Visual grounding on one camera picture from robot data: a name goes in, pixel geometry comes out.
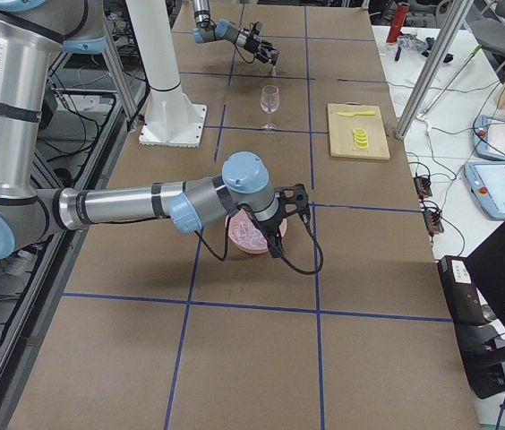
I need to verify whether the wooden cutting board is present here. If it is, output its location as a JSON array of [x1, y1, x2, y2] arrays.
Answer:
[[327, 103, 390, 161]]

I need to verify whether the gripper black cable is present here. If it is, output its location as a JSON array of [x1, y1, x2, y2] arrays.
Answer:
[[193, 203, 324, 276]]

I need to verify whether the lemon slice nearest knife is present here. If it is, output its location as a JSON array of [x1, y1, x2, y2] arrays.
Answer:
[[353, 128, 367, 136]]

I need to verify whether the green handled reacher stick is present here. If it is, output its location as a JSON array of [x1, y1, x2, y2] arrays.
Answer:
[[416, 44, 482, 121]]

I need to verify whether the aluminium frame post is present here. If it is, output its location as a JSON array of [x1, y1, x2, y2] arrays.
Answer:
[[394, 0, 473, 140]]

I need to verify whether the yellow plastic knife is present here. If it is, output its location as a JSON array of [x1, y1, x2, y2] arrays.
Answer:
[[337, 110, 376, 117]]

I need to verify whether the near blue teach pendant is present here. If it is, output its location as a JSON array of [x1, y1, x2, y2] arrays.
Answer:
[[464, 161, 505, 220]]

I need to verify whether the red bottle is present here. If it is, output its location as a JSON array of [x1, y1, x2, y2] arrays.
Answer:
[[386, 2, 409, 44]]

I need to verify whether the blue teach pendant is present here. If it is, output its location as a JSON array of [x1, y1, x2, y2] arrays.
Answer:
[[473, 115, 505, 161], [464, 161, 505, 220]]

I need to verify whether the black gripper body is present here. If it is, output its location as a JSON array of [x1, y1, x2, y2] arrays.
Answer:
[[244, 37, 267, 62], [256, 214, 285, 246]]

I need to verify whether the far blue teach pendant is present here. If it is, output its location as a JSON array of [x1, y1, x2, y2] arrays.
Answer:
[[473, 115, 505, 161]]

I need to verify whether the white camera pedestal column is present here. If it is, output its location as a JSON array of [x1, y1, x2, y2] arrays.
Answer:
[[126, 0, 207, 148]]

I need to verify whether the clear wine glass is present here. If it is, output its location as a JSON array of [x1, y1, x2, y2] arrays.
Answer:
[[260, 85, 280, 133]]

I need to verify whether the black computer box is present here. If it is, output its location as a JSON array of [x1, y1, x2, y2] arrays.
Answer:
[[437, 255, 505, 400]]

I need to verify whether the pink bowl of ice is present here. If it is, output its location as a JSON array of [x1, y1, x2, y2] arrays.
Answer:
[[225, 211, 269, 254]]

